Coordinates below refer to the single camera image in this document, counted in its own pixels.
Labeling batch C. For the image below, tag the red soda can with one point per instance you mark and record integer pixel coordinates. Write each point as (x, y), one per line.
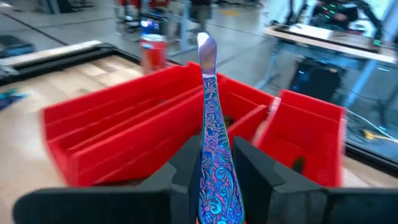
(153, 56)

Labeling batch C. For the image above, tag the black computer tower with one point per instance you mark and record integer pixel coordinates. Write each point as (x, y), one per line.
(317, 81)

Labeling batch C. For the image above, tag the black background robot arm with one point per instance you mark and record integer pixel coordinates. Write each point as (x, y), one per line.
(342, 12)

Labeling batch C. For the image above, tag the iridescent table knife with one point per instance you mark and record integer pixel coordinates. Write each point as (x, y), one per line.
(217, 155)
(11, 97)

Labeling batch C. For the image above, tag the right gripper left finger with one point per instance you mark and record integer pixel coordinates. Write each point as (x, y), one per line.
(109, 205)

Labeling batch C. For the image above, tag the wooden workstation table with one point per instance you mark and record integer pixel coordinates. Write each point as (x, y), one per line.
(326, 39)

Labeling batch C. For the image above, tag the red plastic bin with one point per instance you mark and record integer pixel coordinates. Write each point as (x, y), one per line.
(93, 109)
(245, 93)
(311, 140)

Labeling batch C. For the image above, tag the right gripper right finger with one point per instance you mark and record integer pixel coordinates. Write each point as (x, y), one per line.
(311, 205)

